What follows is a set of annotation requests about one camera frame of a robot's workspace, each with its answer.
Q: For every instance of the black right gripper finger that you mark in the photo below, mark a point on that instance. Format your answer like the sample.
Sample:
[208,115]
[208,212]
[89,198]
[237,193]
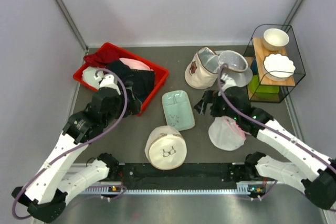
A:
[201,106]
[210,96]

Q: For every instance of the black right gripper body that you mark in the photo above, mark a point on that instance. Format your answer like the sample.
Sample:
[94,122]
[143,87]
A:
[220,109]

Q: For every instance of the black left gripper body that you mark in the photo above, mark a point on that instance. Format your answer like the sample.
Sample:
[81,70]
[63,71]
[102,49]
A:
[113,114]

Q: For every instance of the white mesh bra laundry bag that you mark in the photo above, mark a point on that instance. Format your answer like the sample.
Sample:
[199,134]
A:
[165,148]

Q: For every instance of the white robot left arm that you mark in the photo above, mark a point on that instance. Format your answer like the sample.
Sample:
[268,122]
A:
[48,193]

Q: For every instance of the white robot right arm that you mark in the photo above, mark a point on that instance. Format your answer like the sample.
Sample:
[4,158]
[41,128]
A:
[307,170]

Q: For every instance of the cream bear laundry bag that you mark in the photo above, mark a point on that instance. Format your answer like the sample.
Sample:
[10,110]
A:
[202,71]

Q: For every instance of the white pink-trimmed mesh bag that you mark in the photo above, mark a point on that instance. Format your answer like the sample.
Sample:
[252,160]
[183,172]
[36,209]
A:
[225,134]

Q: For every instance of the light green ceramic tray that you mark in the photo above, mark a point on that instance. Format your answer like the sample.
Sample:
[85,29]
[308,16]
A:
[177,110]

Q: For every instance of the green container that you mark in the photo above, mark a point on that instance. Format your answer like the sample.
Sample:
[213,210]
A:
[262,93]

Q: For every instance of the teal item behind rack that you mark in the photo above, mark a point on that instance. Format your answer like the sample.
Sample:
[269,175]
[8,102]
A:
[254,67]

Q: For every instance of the dark blue garment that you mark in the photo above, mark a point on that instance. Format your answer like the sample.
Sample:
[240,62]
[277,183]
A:
[141,82]

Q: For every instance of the pink garment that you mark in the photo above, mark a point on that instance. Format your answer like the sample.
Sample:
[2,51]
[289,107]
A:
[135,64]

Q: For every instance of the white scalloped bowl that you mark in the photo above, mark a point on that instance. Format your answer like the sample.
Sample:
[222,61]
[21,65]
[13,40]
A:
[278,67]

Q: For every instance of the wooden shelf board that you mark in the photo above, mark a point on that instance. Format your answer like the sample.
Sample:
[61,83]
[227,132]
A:
[260,54]

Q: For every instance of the red garment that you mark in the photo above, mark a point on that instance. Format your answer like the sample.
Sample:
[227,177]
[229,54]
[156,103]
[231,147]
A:
[101,59]

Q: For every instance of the red plastic bin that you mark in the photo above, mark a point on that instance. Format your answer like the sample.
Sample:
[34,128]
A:
[161,73]

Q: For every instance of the white round bowl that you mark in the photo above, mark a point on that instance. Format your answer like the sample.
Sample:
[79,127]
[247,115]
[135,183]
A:
[274,39]

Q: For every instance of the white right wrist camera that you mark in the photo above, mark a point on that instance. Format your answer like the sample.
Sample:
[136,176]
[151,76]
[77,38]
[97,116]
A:
[231,80]

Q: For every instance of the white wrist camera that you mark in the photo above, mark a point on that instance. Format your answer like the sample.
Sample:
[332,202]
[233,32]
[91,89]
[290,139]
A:
[231,80]
[106,81]

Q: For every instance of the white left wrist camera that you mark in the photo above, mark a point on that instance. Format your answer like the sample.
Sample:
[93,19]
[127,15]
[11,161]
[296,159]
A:
[106,81]

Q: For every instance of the black wire shelf rack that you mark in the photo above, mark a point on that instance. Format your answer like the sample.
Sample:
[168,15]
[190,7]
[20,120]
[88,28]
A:
[292,50]

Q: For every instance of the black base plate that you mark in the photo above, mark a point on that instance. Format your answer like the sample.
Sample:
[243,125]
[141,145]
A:
[189,176]

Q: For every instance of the grey slotted cable duct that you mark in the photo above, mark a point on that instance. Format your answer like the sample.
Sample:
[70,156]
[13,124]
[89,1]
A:
[238,189]

